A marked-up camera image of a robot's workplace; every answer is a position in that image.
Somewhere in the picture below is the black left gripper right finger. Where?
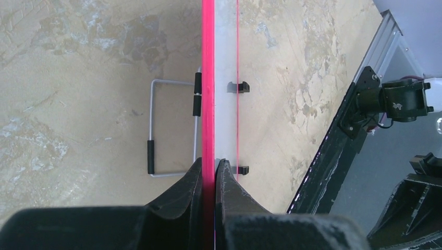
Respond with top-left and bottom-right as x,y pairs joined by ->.
215,159 -> 370,249

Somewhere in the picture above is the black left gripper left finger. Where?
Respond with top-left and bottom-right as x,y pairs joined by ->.
1,158 -> 203,249

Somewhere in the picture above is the pink framed whiteboard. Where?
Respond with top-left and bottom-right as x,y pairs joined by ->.
201,1 -> 240,249

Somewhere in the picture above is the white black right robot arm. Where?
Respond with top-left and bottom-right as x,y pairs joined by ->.
356,78 -> 441,122

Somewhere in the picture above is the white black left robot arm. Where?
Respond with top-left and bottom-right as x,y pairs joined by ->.
1,155 -> 441,249

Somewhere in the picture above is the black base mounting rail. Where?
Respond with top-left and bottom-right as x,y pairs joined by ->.
287,66 -> 380,214

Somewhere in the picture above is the wire whiteboard stand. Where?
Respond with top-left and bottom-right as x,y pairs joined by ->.
146,68 -> 202,178

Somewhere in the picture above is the aluminium frame rail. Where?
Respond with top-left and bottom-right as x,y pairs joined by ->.
353,10 -> 425,83

